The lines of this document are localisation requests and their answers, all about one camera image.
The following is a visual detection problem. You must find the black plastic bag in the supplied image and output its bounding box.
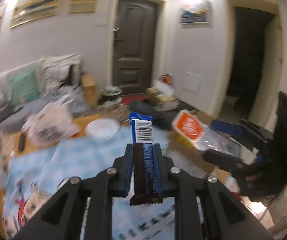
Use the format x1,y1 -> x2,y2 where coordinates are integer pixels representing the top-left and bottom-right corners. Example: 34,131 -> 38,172
130,100 -> 176,130

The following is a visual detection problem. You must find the wide yellow framed wall painting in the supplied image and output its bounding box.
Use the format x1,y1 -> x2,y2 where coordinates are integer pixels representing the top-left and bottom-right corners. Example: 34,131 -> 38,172
10,0 -> 65,29

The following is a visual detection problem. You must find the dark brown entry door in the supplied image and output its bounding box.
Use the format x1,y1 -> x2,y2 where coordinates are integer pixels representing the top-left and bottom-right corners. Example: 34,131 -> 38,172
111,0 -> 160,97

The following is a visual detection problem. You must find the blue landscape wall painting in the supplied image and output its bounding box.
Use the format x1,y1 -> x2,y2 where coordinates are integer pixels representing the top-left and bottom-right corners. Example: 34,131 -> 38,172
180,0 -> 211,25

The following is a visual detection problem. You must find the red fire extinguisher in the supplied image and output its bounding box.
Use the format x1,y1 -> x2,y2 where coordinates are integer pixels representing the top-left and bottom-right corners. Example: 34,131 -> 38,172
159,74 -> 173,84

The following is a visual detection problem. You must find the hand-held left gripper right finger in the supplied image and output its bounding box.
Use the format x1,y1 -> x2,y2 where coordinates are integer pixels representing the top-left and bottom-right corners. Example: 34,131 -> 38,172
153,144 -> 274,240

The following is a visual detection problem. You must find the dark trash bin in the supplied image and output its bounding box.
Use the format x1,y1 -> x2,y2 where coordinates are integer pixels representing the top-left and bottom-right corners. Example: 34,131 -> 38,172
100,86 -> 122,105

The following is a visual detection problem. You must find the orange label clear snack packet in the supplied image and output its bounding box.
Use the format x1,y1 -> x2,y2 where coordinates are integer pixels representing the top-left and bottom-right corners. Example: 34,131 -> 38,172
172,110 -> 241,159

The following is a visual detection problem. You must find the black remote control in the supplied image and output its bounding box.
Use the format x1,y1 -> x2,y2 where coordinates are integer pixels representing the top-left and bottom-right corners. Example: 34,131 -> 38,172
18,133 -> 26,152

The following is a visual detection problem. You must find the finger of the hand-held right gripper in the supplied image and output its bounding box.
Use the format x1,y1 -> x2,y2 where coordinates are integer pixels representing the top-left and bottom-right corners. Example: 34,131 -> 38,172
203,151 -> 245,172
212,120 -> 244,137

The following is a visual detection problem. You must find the brown cardboard box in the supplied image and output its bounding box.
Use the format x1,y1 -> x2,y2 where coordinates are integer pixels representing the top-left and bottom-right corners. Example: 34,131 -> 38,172
166,110 -> 256,180

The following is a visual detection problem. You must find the white bowl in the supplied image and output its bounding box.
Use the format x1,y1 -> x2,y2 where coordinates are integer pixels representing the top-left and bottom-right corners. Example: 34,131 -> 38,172
85,119 -> 120,140

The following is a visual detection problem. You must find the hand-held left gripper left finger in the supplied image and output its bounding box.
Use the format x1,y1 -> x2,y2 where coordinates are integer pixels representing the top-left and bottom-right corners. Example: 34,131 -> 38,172
13,144 -> 134,240

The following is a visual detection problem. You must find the grey sofa cover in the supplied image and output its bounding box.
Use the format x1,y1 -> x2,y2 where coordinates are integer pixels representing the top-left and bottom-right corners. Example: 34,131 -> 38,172
0,87 -> 91,133

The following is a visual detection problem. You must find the white plastic bag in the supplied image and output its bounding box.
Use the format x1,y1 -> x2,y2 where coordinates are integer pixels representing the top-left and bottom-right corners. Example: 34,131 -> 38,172
22,102 -> 80,145

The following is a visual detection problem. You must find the green cushion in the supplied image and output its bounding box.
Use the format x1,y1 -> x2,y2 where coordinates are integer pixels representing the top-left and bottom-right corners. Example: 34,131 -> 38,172
8,70 -> 40,105

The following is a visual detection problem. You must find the blue snack bar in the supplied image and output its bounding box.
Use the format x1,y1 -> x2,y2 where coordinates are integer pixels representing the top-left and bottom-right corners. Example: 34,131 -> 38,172
128,112 -> 164,207

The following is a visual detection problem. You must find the yellow patterned tissue box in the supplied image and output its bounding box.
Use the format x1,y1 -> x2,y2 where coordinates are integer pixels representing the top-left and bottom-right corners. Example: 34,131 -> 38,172
146,87 -> 180,112

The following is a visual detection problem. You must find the glass ashtray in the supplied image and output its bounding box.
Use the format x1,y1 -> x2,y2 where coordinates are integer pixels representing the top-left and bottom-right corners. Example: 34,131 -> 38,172
101,104 -> 130,122

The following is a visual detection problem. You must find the red door mat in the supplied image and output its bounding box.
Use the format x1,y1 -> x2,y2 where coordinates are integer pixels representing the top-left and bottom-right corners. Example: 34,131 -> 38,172
121,94 -> 148,105

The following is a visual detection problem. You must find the tree print cushion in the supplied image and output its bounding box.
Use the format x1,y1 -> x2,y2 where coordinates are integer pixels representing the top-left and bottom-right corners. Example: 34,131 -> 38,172
40,54 -> 81,97

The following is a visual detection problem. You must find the white wall panel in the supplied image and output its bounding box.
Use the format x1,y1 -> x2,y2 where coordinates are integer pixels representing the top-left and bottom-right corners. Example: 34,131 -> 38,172
182,72 -> 203,93

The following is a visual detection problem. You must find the blue printed tablecloth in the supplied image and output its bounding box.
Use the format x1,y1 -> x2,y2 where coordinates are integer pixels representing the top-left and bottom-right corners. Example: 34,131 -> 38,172
2,122 -> 234,240

